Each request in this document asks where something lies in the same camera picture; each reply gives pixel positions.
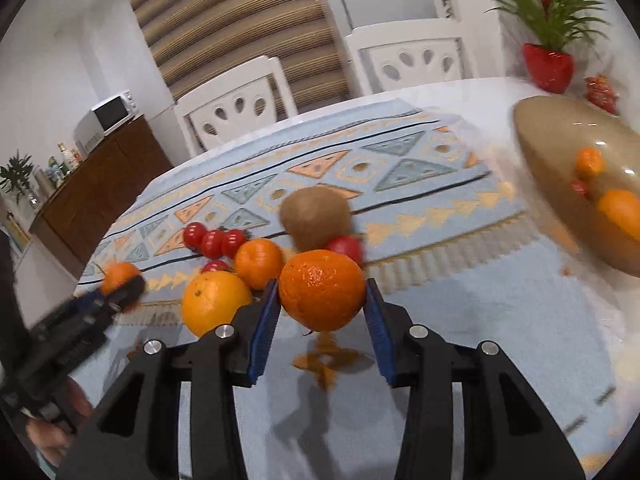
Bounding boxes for orange with stem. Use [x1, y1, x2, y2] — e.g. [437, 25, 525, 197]
[100, 261, 141, 296]

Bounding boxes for yellow-orange round orange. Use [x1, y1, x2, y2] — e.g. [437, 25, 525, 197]
[181, 271, 253, 338]

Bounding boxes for red cherry tomato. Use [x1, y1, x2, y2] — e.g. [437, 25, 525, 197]
[221, 229, 247, 259]
[201, 259, 231, 273]
[200, 230, 224, 260]
[182, 222, 208, 252]
[326, 235, 364, 266]

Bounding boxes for small orange tangerine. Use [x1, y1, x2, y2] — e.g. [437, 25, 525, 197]
[234, 238, 284, 290]

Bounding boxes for large orange mandarin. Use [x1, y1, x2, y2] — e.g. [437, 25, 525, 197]
[278, 249, 366, 333]

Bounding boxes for brown kiwi fruit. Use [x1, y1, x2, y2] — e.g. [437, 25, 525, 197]
[279, 186, 352, 252]

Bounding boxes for orange fruit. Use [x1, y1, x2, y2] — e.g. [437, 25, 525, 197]
[597, 188, 640, 240]

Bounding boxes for person's left hand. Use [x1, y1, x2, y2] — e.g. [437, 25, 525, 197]
[26, 378, 93, 467]

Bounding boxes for dark wooden sideboard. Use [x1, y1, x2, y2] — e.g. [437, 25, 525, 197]
[29, 116, 172, 278]

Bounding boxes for bottles on sideboard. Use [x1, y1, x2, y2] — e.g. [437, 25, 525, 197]
[32, 142, 84, 198]

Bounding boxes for small green plant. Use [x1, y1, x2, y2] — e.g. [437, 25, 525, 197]
[1, 152, 40, 210]

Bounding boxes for white microwave oven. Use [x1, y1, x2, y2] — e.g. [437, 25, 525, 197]
[74, 90, 139, 157]

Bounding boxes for patterned light blue table runner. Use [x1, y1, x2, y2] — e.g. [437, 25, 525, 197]
[56, 100, 615, 479]

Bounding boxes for amber ribbed glass bowl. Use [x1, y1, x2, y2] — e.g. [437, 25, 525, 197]
[513, 96, 639, 276]

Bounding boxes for white dining chair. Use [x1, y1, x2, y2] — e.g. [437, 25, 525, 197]
[174, 55, 298, 157]
[345, 18, 480, 96]

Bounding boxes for striped beige window blind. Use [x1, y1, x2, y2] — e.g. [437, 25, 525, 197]
[129, 0, 352, 112]

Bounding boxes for green plant in red pot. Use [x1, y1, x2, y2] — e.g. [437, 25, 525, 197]
[489, 0, 608, 94]

